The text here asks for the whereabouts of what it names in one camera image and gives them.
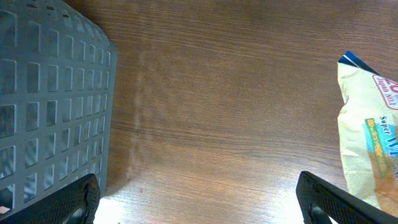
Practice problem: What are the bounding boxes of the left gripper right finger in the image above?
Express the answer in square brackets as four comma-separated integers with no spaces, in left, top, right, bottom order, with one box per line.
[296,171,397,224]

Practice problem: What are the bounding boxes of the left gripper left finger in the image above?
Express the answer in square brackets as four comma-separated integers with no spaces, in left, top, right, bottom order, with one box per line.
[1,174,101,224]

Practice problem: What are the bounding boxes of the yellow snack bag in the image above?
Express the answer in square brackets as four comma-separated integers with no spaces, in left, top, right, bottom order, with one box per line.
[338,51,397,216]

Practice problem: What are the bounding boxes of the grey plastic mesh basket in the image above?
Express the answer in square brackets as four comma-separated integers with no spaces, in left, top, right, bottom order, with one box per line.
[1,0,118,218]

